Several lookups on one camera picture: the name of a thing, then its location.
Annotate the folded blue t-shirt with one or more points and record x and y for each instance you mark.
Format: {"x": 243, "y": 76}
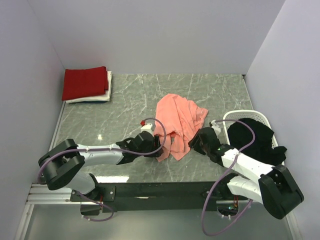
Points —
{"x": 93, "y": 102}

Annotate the folded white t-shirt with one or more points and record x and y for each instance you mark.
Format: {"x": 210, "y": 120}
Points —
{"x": 100, "y": 98}

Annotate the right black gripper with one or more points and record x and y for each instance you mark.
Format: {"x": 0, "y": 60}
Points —
{"x": 194, "y": 143}

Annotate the white plastic laundry basket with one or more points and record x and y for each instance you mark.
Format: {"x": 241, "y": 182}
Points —
{"x": 265, "y": 148}

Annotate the pink t-shirt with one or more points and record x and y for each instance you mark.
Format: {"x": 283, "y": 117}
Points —
{"x": 179, "y": 121}

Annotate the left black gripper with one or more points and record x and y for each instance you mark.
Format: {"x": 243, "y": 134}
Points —
{"x": 156, "y": 143}

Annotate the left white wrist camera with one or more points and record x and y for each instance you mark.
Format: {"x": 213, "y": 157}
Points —
{"x": 146, "y": 127}

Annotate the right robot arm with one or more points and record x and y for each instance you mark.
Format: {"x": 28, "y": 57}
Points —
{"x": 272, "y": 186}

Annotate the black base beam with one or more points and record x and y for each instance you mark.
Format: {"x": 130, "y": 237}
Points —
{"x": 152, "y": 196}

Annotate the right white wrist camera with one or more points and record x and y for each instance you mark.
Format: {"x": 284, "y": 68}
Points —
{"x": 215, "y": 126}

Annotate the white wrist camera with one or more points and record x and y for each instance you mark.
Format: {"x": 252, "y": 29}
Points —
{"x": 215, "y": 126}
{"x": 146, "y": 127}

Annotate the folded red t-shirt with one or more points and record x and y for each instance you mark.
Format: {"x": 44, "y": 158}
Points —
{"x": 83, "y": 83}

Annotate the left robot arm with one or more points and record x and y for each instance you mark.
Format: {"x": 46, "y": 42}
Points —
{"x": 61, "y": 166}

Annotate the aluminium frame rail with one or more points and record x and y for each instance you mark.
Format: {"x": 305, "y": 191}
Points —
{"x": 40, "y": 195}

